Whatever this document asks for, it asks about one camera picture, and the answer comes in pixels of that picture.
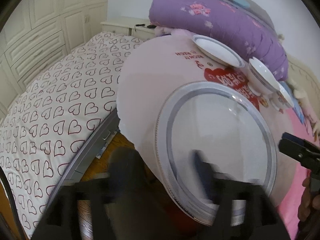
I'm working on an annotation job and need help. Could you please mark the purple floral quilt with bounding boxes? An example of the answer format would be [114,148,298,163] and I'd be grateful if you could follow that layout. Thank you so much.
[149,0,289,81]

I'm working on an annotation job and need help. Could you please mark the blue cartoon pillow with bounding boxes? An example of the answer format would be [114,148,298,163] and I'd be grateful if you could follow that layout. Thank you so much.
[279,81,305,124]

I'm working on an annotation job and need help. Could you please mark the right hand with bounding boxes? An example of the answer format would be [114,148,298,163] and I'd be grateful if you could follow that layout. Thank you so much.
[298,176,319,232]

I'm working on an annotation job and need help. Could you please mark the cream headboard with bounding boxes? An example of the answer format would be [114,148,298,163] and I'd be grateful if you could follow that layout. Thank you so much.
[287,54,319,118]

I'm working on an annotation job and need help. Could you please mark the cream nightstand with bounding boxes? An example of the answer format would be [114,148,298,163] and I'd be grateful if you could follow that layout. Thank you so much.
[100,16,155,41]

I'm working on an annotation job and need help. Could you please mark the cream plush toy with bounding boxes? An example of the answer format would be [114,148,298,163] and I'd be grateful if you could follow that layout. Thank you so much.
[287,78,319,141]

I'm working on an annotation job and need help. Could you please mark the large white bowl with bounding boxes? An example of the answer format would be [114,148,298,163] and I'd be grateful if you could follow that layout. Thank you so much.
[247,57,280,96]

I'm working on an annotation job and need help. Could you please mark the grey bed frame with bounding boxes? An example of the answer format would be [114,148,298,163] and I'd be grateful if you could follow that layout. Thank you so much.
[47,109,120,206]

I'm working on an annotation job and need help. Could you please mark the grey-rimmed white plate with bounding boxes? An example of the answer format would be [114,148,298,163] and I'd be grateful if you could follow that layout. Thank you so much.
[192,35,245,68]
[155,81,277,225]

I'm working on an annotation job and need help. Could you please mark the round pink table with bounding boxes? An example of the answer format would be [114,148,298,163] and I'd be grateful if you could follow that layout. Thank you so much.
[116,33,304,207]

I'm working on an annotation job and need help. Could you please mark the heart pattern mattress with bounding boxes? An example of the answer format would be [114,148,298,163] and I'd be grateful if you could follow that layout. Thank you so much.
[1,32,142,236]

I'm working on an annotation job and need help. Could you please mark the black cable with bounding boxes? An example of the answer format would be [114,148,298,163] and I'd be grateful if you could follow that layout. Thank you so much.
[0,166,26,240]

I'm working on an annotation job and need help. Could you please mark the small white bowl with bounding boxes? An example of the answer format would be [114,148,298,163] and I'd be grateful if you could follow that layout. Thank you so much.
[270,84,294,112]

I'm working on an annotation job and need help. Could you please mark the cream wardrobe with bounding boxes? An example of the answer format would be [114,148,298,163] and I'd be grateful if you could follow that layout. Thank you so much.
[1,0,107,118]

